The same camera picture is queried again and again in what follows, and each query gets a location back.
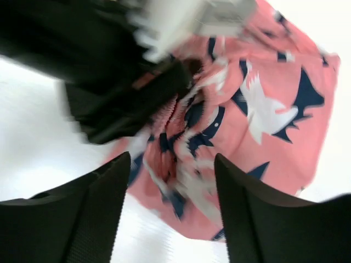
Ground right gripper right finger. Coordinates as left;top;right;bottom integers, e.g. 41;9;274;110
214;154;350;263

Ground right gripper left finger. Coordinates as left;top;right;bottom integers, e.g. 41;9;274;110
1;152;131;263

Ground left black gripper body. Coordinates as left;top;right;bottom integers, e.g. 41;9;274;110
1;1;191;145

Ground pink shark print shorts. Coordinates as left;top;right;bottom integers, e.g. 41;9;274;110
111;1;340;242

